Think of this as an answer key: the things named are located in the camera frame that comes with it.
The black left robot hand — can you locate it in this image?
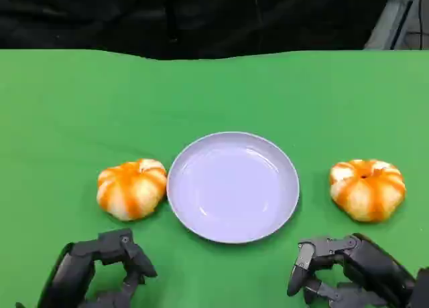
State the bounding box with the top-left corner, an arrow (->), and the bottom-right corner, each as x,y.
36,228 -> 158,308

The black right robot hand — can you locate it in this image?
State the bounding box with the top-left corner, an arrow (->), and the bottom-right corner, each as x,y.
286,233 -> 418,308

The lilac plate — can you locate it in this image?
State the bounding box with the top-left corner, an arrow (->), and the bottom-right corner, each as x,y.
166,131 -> 300,244

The green table cloth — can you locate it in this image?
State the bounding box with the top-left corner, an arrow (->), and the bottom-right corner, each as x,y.
0,48 -> 429,308

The black backdrop curtain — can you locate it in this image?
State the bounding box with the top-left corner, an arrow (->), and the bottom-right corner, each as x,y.
0,0 -> 395,60

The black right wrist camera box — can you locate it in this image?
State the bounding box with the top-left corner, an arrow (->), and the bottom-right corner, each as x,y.
409,266 -> 429,308

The grey metal frame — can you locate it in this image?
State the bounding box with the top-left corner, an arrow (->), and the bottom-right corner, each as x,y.
363,0 -> 429,50

